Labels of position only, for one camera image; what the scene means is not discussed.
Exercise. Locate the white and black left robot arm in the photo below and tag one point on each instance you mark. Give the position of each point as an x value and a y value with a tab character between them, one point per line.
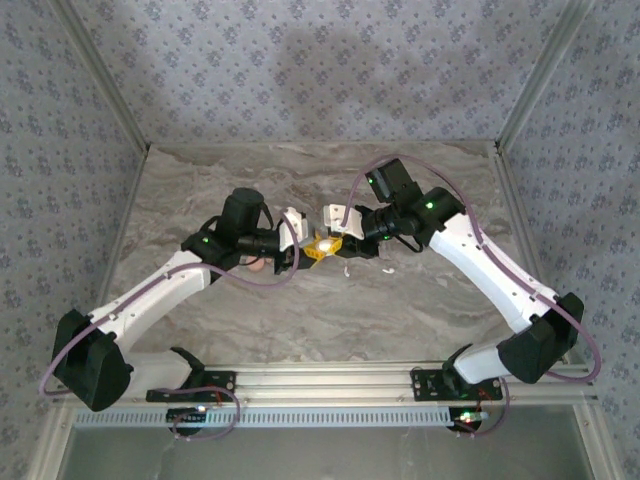
150	300

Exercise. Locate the small pink round object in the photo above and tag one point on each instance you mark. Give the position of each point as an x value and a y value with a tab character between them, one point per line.
256	265

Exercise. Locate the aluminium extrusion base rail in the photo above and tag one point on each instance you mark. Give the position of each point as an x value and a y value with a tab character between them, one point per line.
320	382

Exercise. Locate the aluminium frame post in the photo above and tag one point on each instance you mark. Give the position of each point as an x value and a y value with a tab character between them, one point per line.
105	75
541	75

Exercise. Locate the black controller board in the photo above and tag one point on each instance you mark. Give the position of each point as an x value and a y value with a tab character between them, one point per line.
467	419
187	417

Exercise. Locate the aluminium frame leg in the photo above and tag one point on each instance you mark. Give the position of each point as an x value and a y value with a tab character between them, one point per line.
50	445
597	445

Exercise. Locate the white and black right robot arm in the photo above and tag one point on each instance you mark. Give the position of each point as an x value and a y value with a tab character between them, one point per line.
480	270

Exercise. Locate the grey metal panel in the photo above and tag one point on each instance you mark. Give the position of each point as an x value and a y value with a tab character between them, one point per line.
320	455

